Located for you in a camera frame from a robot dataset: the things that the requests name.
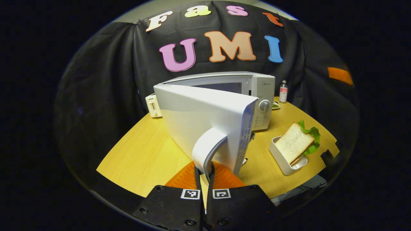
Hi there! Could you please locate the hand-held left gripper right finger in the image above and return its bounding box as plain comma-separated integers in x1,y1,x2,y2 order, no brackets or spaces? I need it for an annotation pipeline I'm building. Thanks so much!
205,160,279,231

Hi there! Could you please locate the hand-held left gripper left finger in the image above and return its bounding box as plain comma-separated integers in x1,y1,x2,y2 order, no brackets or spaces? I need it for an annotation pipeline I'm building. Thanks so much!
133,160,206,231

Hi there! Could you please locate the bread and lettuce sandwich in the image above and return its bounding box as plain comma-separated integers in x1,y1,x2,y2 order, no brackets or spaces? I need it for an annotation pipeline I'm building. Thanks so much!
275,120,321,166

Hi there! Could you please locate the white microwave oven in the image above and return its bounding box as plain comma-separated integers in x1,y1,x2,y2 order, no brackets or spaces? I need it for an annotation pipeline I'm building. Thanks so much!
153,71,276,180

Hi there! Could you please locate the small clear bottle pink label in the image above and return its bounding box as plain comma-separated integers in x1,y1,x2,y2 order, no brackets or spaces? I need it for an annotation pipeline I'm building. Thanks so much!
279,80,288,103

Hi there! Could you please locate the white rectangular container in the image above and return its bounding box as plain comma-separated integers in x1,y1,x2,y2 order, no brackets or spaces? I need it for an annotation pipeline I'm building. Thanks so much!
268,135,308,176

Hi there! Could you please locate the black table clamp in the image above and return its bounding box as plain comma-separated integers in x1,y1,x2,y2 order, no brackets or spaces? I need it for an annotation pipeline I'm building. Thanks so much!
321,149,341,167

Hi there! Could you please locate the white toaster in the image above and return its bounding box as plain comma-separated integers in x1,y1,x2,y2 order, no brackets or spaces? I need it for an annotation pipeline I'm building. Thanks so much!
145,93,163,118

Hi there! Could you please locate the black backdrop cloth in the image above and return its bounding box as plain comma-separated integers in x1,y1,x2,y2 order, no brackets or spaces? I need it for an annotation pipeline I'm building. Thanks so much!
55,0,358,193

